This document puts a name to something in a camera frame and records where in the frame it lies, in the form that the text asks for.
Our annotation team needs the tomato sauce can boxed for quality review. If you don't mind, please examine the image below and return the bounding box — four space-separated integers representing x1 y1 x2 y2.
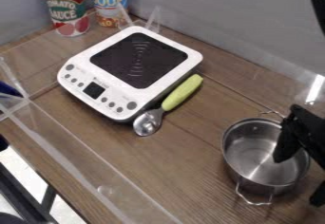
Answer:
45 0 90 37

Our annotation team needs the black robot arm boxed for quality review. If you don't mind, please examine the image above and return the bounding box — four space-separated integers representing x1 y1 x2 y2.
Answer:
273 0 325 171

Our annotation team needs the white and black stove top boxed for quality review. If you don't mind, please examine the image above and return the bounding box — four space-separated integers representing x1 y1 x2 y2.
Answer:
57 26 203 121

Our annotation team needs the alphabet soup can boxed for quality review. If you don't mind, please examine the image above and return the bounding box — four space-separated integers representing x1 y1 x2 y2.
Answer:
90 0 130 28

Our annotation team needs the green handled silver spoon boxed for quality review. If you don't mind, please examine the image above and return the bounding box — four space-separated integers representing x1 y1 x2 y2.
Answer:
134 74 203 137

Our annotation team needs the black metal frame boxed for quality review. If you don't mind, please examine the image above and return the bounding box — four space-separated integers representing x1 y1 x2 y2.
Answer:
0 163 59 224

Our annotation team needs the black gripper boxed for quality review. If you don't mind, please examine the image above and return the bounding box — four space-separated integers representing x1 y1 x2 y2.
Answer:
273 104 325 207

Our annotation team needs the silver pot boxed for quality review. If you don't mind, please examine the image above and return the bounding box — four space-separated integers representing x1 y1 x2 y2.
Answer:
221 117 312 206

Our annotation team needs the clear acrylic barrier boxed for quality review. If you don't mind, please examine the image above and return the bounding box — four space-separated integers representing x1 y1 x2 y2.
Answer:
0 56 182 224

